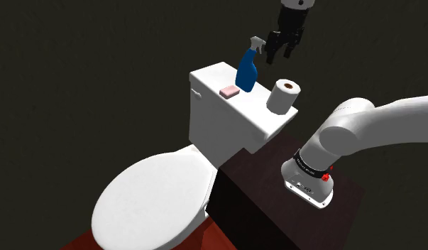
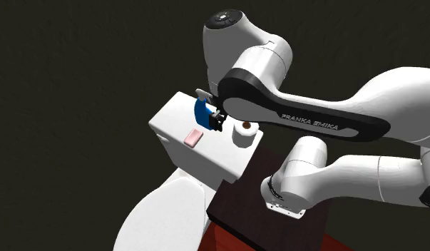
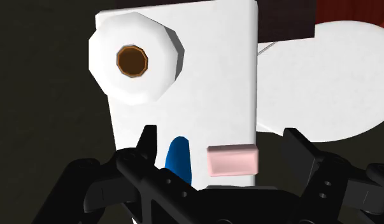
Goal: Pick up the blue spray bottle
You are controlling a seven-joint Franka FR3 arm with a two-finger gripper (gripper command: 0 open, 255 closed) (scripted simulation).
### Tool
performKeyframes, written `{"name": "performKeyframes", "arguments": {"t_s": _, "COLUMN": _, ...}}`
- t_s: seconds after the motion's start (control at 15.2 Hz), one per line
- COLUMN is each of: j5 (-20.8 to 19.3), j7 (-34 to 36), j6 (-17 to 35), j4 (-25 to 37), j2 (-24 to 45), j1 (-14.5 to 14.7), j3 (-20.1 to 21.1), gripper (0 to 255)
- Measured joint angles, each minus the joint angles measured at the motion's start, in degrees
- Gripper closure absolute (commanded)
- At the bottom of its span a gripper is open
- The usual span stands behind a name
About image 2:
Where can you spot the dark brown robot stand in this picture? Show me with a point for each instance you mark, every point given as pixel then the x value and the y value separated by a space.
pixel 246 205

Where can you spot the white toilet paper roll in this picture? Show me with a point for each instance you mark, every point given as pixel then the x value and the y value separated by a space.
pixel 243 136

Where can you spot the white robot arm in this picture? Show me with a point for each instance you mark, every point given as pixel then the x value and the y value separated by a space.
pixel 392 94

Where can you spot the pink soap bar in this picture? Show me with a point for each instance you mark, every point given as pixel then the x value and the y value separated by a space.
pixel 193 137

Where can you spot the blue curved object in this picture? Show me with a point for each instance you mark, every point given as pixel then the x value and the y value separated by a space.
pixel 201 113

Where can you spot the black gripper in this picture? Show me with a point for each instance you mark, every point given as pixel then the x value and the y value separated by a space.
pixel 217 122

